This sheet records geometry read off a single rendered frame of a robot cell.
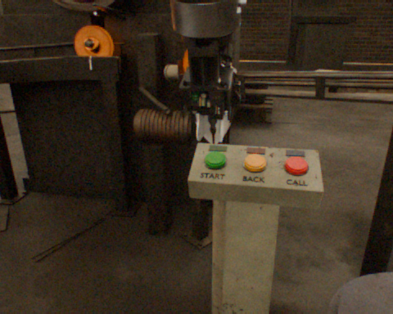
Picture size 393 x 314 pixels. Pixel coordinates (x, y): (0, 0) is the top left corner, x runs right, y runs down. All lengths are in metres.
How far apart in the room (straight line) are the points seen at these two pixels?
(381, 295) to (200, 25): 0.51
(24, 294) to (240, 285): 0.81
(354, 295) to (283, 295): 0.61
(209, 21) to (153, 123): 0.85
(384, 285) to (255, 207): 0.25
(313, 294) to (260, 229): 0.63
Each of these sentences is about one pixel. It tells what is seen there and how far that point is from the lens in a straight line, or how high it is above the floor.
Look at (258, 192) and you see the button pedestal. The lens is 0.61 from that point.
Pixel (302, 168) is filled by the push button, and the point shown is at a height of 0.61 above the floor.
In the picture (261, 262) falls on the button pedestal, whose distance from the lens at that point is 0.71.
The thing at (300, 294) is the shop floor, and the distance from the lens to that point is 1.26.
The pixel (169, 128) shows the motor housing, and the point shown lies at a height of 0.48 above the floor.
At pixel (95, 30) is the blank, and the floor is 0.81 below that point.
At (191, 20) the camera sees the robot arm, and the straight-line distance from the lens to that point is 0.43.
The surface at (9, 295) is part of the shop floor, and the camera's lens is 1.37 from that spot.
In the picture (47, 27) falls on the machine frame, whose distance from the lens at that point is 1.66.
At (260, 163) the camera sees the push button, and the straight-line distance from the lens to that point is 0.63.
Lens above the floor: 0.86
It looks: 22 degrees down
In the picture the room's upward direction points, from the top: straight up
